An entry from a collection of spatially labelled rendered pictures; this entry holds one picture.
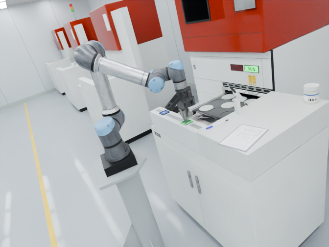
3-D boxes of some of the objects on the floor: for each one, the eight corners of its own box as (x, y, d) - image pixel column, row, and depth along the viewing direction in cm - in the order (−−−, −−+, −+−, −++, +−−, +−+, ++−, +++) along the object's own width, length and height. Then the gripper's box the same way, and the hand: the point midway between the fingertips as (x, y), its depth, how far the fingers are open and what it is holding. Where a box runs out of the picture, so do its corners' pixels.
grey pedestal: (114, 304, 156) (61, 211, 121) (105, 250, 194) (63, 168, 160) (185, 265, 167) (154, 170, 133) (163, 222, 206) (135, 139, 172)
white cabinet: (223, 171, 246) (211, 96, 211) (323, 229, 166) (329, 125, 132) (172, 205, 221) (148, 127, 187) (261, 293, 141) (247, 185, 107)
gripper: (193, 86, 135) (199, 119, 144) (183, 84, 142) (190, 116, 151) (180, 91, 131) (188, 125, 140) (171, 89, 139) (179, 121, 148)
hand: (185, 120), depth 144 cm, fingers closed
